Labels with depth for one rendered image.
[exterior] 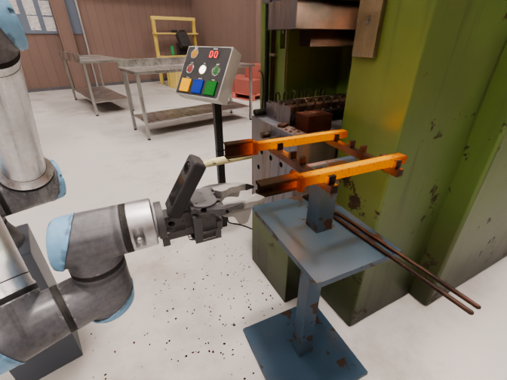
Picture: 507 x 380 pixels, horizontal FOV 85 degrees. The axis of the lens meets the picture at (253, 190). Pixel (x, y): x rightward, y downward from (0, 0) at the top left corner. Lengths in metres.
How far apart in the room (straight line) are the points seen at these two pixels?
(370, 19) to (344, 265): 0.75
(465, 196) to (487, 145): 0.22
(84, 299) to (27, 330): 0.08
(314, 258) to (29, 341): 0.63
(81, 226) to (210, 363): 1.04
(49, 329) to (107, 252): 0.15
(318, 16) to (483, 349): 1.60
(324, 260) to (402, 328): 0.92
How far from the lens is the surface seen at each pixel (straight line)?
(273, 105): 1.30
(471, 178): 1.43
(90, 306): 0.59
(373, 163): 0.75
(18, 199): 1.19
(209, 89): 1.56
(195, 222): 0.53
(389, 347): 1.58
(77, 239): 0.52
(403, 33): 1.01
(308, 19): 1.19
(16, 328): 0.59
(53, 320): 0.59
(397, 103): 1.01
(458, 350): 1.72
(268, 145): 0.83
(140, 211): 0.51
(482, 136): 1.38
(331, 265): 0.81
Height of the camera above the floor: 1.24
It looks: 29 degrees down
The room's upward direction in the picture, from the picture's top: straight up
